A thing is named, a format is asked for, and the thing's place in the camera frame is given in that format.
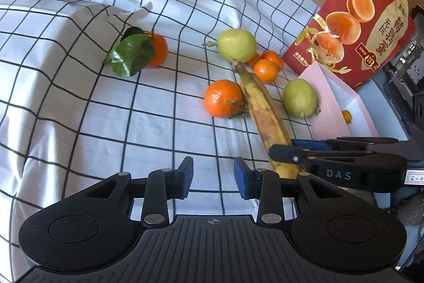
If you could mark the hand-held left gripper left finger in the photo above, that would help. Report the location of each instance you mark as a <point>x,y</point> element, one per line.
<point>184,177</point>

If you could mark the small green pear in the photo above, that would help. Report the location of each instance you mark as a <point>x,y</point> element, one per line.
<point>299,97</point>

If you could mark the orange with green leaves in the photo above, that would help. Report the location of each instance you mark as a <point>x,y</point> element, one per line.
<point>159,51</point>

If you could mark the spotted yellow banana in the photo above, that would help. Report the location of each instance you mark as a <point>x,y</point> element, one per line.
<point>265,114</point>

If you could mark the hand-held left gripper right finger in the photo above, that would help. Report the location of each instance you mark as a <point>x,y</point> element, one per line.
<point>240,180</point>

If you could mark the large orange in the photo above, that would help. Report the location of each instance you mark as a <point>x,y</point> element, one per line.
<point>222,99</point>

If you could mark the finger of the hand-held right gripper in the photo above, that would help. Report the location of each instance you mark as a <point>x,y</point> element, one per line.
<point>311,144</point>
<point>288,154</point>

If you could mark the white black-grid cloth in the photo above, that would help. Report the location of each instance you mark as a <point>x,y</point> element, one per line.
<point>66,104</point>

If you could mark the large green pear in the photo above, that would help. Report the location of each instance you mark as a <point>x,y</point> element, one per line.
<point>237,44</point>

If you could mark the pink box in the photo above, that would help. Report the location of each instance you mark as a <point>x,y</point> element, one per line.
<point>328,104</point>

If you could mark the small mandarin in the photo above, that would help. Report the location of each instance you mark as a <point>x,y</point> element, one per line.
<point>253,61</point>
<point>264,70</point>
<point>275,57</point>
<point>346,116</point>

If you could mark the black electronic device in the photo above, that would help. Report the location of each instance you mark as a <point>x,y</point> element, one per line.
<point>404,77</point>

